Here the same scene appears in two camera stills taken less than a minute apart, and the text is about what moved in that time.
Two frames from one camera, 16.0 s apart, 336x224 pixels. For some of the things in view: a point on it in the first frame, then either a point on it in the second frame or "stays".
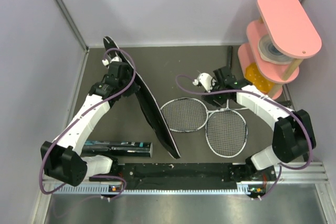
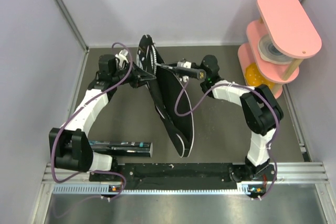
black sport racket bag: x=147 y=100 → x=169 y=99
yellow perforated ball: x=253 y=75 stays
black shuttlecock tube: x=117 y=148 stays
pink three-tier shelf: x=283 y=35 stays
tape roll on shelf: x=269 y=52 stays
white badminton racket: x=226 y=132 → x=198 y=74
